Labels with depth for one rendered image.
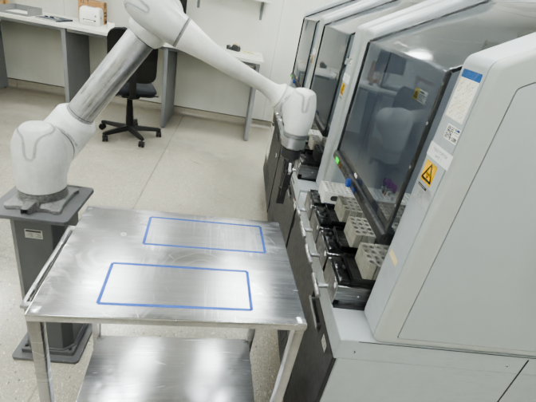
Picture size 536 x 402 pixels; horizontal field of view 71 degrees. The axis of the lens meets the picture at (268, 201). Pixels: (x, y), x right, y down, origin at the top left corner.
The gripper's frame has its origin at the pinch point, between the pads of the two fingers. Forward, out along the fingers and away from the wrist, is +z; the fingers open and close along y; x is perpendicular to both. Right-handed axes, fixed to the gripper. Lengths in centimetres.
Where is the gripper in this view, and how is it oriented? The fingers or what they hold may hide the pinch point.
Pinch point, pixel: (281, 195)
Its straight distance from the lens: 149.6
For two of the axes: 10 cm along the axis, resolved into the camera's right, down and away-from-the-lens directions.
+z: -1.9, 8.7, 4.5
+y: -0.5, -4.7, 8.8
